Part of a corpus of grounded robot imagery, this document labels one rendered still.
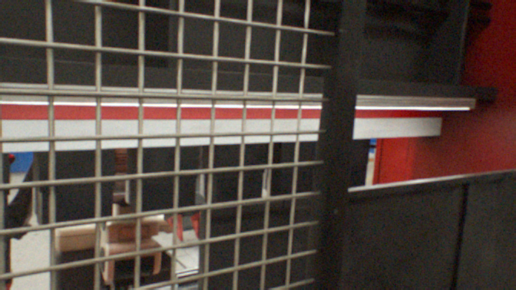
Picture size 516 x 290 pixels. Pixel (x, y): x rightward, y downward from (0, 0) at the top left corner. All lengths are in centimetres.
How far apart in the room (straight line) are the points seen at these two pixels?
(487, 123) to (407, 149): 33
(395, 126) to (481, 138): 29
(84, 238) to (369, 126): 137
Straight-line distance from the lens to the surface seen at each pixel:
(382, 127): 153
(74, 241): 225
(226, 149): 117
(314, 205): 39
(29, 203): 153
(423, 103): 133
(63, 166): 104
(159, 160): 109
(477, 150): 170
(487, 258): 118
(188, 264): 130
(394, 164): 190
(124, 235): 201
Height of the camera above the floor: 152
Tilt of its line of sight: 9 degrees down
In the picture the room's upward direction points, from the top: 3 degrees clockwise
